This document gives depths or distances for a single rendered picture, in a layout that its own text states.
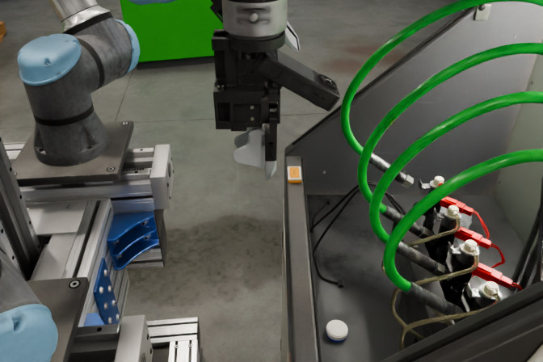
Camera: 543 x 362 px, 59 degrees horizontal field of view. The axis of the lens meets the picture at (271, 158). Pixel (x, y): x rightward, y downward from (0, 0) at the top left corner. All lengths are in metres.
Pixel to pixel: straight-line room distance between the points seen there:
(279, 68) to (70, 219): 0.63
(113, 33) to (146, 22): 2.97
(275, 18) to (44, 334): 0.39
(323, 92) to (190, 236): 1.85
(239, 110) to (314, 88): 0.10
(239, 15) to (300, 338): 0.49
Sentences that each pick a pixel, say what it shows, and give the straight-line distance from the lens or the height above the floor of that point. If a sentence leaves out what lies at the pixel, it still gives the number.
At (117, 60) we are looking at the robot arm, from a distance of 1.09.
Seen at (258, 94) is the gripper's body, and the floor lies 1.34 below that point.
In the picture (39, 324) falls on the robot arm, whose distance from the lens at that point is 0.50.
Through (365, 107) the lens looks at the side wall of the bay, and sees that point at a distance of 1.13.
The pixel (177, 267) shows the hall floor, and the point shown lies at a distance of 2.25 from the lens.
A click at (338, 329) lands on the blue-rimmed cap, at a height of 0.84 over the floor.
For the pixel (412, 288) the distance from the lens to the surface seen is 0.67.
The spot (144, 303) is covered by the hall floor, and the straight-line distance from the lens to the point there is 2.14.
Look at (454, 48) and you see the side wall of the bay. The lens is 1.12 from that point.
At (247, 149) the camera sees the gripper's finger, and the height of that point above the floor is 1.25.
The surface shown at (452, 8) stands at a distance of 0.74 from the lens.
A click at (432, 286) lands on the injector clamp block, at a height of 0.98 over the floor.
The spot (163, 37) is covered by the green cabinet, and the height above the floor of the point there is 0.27.
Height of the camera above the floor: 1.59
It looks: 33 degrees down
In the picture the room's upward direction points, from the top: straight up
